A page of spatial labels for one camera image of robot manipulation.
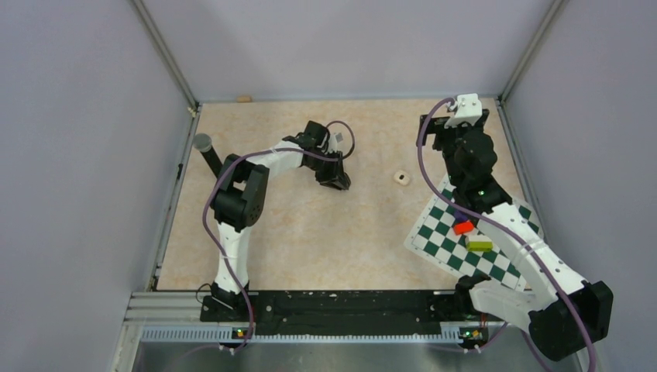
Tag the black microphone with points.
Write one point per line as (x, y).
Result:
(202, 142)

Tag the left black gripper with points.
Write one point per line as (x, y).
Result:
(334, 177)

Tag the small wooden piece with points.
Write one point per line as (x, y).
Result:
(244, 99)

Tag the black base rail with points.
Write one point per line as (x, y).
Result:
(347, 313)

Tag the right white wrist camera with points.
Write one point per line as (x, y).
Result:
(467, 110)

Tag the green white block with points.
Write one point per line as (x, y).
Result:
(478, 243)

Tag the purple block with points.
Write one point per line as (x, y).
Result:
(460, 217)

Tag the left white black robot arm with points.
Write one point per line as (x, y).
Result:
(238, 199)

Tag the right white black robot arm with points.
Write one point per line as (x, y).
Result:
(564, 313)

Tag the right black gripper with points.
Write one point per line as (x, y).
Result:
(436, 126)

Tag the red block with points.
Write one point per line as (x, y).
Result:
(461, 228)

